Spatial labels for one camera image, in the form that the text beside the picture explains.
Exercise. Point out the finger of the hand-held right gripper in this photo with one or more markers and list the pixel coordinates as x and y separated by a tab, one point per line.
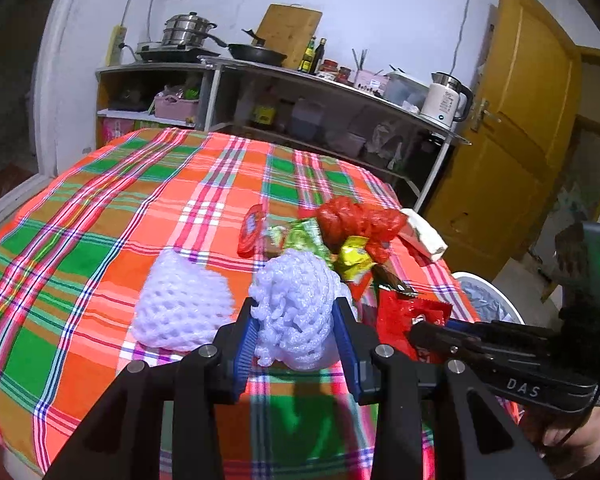
467	328
440	345

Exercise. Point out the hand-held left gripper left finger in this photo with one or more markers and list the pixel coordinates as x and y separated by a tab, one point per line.
244	355

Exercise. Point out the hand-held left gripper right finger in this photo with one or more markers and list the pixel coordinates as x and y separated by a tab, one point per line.
351	355

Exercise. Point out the white trash bin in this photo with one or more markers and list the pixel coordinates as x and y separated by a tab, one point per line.
485	300

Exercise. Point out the red foil snack packet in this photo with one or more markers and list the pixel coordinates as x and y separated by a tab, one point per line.
397	317

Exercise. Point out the white foam fruit net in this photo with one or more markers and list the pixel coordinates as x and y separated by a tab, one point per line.
295	300
180	300

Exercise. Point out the red snack wrapper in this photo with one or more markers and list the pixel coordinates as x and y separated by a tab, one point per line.
250	232

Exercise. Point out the person's right hand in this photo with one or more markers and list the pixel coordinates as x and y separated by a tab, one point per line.
575	440

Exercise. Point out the dark brown wrapper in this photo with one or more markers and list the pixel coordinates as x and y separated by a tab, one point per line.
390	277

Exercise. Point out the yellow snack packet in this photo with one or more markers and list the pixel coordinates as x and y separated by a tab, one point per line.
355	257

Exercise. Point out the white paper bag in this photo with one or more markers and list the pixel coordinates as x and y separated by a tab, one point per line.
425	235

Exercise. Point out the brown snack wrapper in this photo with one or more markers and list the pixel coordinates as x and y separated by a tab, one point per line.
275	241

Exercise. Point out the green snack wrapper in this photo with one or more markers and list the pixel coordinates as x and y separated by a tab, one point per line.
305	235

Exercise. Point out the red plastic bag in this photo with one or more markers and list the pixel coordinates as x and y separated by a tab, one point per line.
355	220

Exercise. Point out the plaid tablecloth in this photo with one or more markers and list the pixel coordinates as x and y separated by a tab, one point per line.
80	260

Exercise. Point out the yellow wooden door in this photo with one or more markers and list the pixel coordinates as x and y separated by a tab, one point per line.
525	110

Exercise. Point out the white electric kettle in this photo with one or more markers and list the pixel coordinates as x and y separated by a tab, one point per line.
442	102

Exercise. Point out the translucent plastic jug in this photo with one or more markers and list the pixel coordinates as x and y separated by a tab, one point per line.
305	120

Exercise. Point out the brown labelled sauce bottle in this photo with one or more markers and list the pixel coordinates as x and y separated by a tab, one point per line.
264	112

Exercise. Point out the clear storage container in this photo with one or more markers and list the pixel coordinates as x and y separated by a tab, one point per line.
405	90

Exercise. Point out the pink plastic basket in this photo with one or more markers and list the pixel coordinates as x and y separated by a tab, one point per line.
175	107

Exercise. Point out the pink utensil holder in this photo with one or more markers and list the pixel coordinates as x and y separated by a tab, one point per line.
369	82

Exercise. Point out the steel shelf unit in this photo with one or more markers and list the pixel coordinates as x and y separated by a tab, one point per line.
330	87

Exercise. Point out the red sauce jar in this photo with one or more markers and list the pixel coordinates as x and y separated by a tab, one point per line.
329	69
345	75

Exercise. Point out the dark sauce bottle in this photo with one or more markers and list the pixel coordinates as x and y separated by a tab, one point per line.
320	57

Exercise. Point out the black frying pan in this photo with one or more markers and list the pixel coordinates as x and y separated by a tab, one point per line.
257	54

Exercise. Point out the white open cabinet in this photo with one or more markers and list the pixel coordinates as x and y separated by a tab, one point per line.
130	67

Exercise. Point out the induction cooktop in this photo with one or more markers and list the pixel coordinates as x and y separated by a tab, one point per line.
170	54

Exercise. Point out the wooden cutting board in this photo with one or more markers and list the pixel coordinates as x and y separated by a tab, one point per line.
290	30

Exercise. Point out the steel steamer pot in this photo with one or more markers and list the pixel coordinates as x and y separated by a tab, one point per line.
185	30

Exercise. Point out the yellowed power strip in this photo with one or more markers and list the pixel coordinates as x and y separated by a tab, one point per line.
117	45

